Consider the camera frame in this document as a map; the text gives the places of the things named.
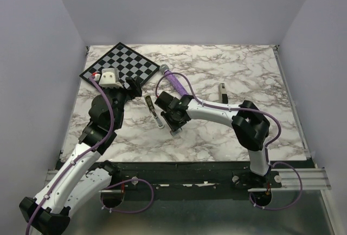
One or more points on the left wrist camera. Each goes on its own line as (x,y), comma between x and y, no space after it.
(110,78)

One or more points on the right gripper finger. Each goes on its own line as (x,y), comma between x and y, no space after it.
(181,123)
(168,120)

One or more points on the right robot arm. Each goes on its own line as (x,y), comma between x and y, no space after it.
(249,124)

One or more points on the purple glitter microphone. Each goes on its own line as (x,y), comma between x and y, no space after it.
(164,69)

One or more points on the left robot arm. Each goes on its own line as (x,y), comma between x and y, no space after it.
(51,209)

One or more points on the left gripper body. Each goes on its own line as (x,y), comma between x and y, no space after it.
(121,94)

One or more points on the aluminium frame rail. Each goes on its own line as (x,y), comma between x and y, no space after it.
(292,179)

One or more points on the black grey chessboard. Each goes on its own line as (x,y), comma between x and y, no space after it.
(127,61)

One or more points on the grey staple strips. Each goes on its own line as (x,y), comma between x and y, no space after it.
(173,133)

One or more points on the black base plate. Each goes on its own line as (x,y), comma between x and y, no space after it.
(172,181)

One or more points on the grey green stapler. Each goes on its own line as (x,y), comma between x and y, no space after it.
(153,112)

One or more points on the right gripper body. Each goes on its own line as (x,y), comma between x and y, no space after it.
(173,120)

